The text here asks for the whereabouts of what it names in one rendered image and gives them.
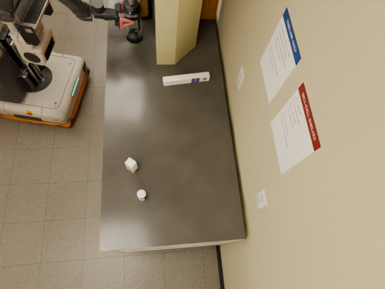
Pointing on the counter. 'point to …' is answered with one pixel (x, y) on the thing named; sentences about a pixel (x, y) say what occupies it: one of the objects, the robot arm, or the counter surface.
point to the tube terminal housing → (176, 28)
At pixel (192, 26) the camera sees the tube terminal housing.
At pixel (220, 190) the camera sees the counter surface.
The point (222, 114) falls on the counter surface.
